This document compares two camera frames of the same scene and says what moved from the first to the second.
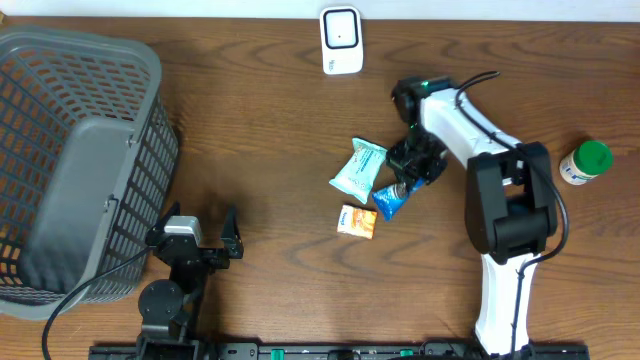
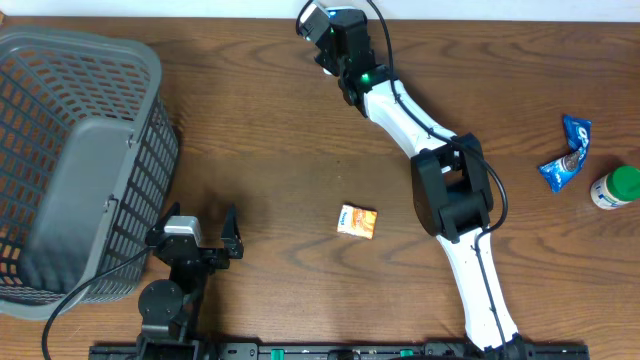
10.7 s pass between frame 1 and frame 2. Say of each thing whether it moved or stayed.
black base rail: stayed
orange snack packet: stayed
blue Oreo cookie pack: moved
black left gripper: stayed
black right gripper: moved
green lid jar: moved
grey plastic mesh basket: stayed
